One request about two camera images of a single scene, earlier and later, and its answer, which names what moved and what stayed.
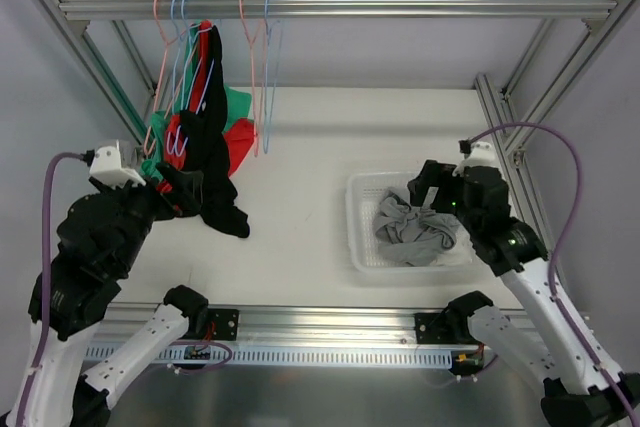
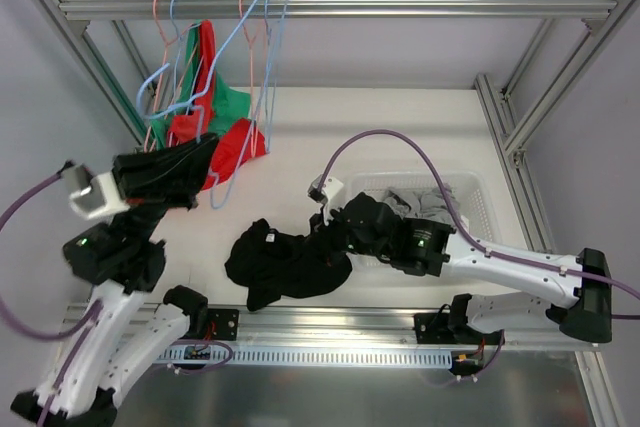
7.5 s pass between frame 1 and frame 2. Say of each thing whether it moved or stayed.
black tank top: moved
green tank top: stayed
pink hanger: stayed
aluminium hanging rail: stayed
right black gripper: moved
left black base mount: stayed
